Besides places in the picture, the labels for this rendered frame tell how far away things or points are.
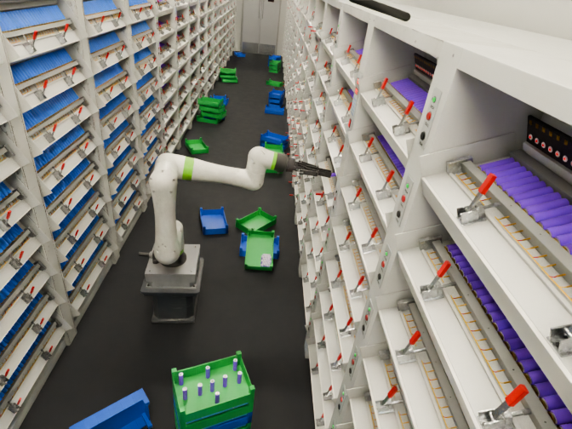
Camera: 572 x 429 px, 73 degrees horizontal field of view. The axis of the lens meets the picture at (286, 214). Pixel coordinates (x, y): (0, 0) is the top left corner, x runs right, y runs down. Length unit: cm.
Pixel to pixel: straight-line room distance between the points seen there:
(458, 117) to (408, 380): 56
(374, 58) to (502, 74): 86
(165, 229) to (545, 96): 165
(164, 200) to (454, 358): 141
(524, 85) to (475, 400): 47
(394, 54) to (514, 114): 70
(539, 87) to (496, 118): 29
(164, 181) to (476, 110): 132
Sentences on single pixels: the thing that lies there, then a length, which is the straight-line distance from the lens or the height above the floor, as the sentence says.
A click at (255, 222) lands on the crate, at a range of 335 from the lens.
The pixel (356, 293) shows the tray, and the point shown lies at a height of 94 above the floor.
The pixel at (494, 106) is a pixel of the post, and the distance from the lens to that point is 87.
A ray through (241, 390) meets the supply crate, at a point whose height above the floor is 32.
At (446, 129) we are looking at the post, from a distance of 85.
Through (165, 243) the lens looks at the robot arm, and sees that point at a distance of 197.
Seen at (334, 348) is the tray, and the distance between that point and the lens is 173.
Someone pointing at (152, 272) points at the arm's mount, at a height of 39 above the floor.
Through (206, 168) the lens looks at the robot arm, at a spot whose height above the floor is 99.
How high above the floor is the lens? 183
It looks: 31 degrees down
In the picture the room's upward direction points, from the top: 7 degrees clockwise
